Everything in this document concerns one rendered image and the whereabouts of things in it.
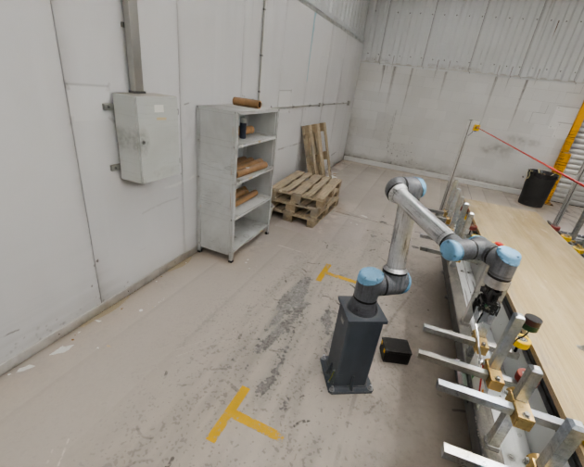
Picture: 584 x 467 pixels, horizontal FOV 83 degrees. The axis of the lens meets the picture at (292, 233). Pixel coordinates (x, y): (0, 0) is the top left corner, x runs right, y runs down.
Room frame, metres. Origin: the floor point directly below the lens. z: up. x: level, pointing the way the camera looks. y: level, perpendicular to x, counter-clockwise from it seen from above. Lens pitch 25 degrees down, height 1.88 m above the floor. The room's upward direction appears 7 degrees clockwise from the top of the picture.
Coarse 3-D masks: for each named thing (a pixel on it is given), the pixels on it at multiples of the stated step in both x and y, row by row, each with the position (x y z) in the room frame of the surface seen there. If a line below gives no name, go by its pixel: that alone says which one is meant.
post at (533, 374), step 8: (528, 368) 0.84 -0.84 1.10; (536, 368) 0.82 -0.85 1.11; (528, 376) 0.82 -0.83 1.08; (536, 376) 0.81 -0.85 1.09; (520, 384) 0.83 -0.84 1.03; (528, 384) 0.81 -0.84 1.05; (536, 384) 0.81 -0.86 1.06; (520, 392) 0.81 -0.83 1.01; (528, 392) 0.81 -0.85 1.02; (520, 400) 0.81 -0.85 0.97; (504, 416) 0.82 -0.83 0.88; (496, 424) 0.83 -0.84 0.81; (504, 424) 0.81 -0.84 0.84; (512, 424) 0.81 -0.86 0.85; (496, 432) 0.82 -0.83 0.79; (504, 432) 0.81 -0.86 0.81; (488, 440) 0.83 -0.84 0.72; (496, 440) 0.81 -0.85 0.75
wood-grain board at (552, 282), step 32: (480, 224) 2.73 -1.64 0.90; (512, 224) 2.83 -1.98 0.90; (544, 224) 2.95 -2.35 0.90; (544, 256) 2.22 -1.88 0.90; (576, 256) 2.29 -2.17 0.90; (512, 288) 1.68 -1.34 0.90; (544, 288) 1.73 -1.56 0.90; (576, 288) 1.78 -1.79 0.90; (544, 320) 1.41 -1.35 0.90; (576, 320) 1.44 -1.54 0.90; (544, 352) 1.16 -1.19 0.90; (576, 352) 1.18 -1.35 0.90; (576, 384) 0.99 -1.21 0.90; (576, 416) 0.84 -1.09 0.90
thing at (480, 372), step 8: (424, 352) 1.11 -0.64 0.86; (432, 360) 1.08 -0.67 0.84; (440, 360) 1.07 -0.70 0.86; (448, 360) 1.07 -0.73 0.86; (456, 360) 1.08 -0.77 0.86; (456, 368) 1.06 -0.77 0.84; (464, 368) 1.05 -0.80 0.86; (472, 368) 1.05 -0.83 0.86; (480, 368) 1.05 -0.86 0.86; (480, 376) 1.03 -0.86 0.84; (488, 376) 1.02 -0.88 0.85; (504, 376) 1.02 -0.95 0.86; (512, 384) 1.00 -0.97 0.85
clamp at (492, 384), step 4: (488, 360) 1.09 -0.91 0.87; (488, 364) 1.07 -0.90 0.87; (484, 368) 1.08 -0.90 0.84; (488, 368) 1.05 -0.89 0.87; (492, 368) 1.05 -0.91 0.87; (500, 368) 1.06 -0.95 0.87; (492, 372) 1.03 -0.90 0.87; (496, 372) 1.03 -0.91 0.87; (500, 372) 1.03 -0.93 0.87; (492, 376) 1.01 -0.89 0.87; (500, 376) 1.01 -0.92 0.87; (488, 380) 1.01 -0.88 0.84; (492, 380) 0.99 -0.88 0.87; (496, 380) 0.99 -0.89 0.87; (488, 384) 1.00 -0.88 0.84; (492, 384) 0.99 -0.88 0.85; (496, 384) 0.98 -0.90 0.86; (500, 384) 0.98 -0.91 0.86; (504, 384) 0.98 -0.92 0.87; (492, 388) 0.98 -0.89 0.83; (496, 388) 0.98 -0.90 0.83; (500, 388) 0.98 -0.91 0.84
